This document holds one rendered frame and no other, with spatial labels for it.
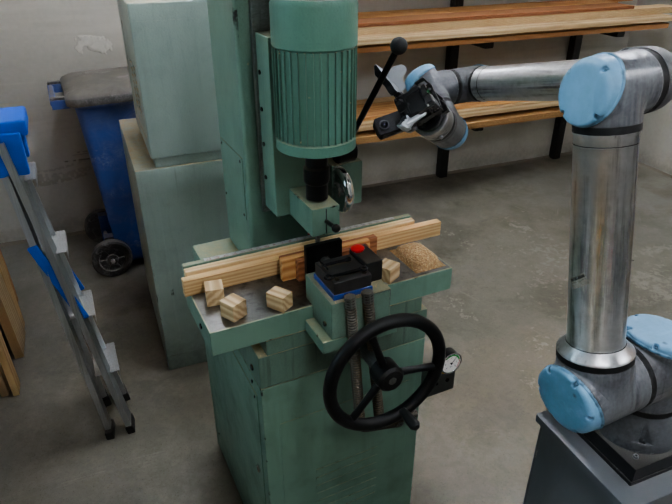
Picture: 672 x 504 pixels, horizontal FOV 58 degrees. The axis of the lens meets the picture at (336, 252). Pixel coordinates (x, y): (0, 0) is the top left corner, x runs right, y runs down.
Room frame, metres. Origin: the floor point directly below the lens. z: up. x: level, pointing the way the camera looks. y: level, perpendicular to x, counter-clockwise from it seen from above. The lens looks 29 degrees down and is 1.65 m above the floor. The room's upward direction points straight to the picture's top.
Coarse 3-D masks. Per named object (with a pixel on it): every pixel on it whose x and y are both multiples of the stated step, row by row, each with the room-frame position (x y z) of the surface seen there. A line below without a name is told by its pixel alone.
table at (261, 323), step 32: (384, 256) 1.31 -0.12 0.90; (224, 288) 1.16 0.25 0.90; (256, 288) 1.16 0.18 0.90; (288, 288) 1.16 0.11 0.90; (416, 288) 1.21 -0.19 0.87; (448, 288) 1.25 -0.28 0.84; (224, 320) 1.04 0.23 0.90; (256, 320) 1.04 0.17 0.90; (288, 320) 1.07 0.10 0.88; (224, 352) 1.01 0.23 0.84
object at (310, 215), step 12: (300, 192) 1.32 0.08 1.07; (300, 204) 1.28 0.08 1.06; (312, 204) 1.25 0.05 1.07; (324, 204) 1.25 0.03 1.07; (336, 204) 1.25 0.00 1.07; (300, 216) 1.28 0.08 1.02; (312, 216) 1.22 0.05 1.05; (324, 216) 1.23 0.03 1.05; (336, 216) 1.25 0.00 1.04; (312, 228) 1.22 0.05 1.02; (324, 228) 1.23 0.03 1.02
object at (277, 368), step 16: (224, 240) 1.58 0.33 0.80; (208, 256) 1.49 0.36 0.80; (384, 336) 1.18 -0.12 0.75; (400, 336) 1.20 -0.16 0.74; (416, 336) 1.22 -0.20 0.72; (256, 352) 1.06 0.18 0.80; (288, 352) 1.07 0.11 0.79; (304, 352) 1.08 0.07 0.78; (320, 352) 1.10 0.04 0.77; (336, 352) 1.12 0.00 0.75; (256, 368) 1.05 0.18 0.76; (272, 368) 1.05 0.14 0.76; (288, 368) 1.07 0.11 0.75; (304, 368) 1.08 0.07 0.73; (320, 368) 1.10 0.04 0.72; (272, 384) 1.05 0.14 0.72
